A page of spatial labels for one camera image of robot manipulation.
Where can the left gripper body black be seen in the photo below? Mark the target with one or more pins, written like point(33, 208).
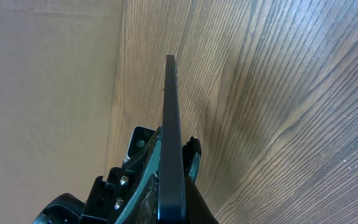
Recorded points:
point(109, 197)

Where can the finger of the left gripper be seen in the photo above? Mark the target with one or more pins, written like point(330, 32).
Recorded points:
point(191, 153)

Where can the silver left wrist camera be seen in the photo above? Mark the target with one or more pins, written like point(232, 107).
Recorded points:
point(139, 138)

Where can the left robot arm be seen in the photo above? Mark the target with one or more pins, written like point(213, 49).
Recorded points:
point(65, 209)

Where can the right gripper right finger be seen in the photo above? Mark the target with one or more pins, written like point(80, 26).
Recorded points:
point(197, 211)

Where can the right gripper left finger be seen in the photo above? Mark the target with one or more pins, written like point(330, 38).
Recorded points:
point(144, 210)

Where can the blue Samsung smartphone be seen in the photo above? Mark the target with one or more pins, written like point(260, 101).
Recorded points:
point(171, 190)

